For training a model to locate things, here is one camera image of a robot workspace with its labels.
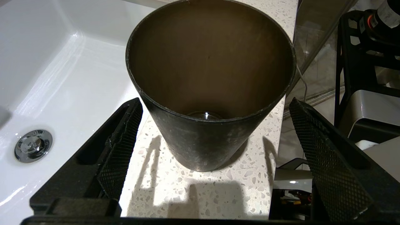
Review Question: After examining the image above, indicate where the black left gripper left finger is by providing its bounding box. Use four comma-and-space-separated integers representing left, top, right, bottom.
30, 97, 143, 217

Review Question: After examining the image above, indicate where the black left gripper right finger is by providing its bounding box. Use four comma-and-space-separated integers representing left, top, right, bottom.
289, 97, 400, 221

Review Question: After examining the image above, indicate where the black cup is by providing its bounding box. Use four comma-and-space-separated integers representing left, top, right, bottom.
126, 0, 297, 172

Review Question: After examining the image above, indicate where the grey robot base cover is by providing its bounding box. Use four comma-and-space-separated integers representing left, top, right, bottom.
339, 90, 400, 144

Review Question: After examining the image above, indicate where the chrome drain plug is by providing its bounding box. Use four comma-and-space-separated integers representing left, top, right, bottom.
14, 129, 53, 163

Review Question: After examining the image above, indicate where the white sink basin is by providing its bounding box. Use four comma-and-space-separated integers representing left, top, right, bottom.
0, 0, 163, 216

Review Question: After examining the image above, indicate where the glass shower panel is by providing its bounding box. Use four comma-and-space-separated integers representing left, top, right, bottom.
286, 0, 358, 97

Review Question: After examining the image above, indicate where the white cable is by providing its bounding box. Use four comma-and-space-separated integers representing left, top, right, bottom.
295, 64, 309, 103

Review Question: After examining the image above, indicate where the black robot torso frame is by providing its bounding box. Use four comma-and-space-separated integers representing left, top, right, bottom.
334, 9, 400, 127

